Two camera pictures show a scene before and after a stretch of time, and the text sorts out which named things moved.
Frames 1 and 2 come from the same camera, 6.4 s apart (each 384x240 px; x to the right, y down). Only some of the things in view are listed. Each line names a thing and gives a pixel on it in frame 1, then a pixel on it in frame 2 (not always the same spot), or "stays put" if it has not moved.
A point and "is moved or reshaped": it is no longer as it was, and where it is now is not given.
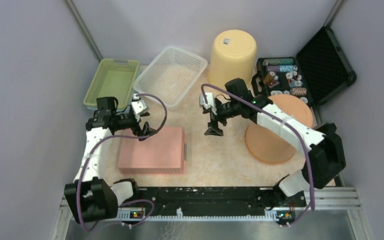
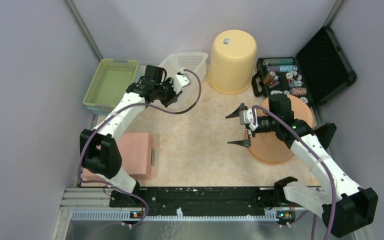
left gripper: x=146 y=130 to x=174 y=96
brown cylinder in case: x=268 y=78 stays put
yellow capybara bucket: x=233 y=56 stays put
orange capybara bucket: x=269 y=147 stays put
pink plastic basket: x=164 y=152 is moved or reshaped
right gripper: x=213 y=129 to x=246 y=142
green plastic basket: x=114 y=78 stays put
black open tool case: x=319 y=71 stays put
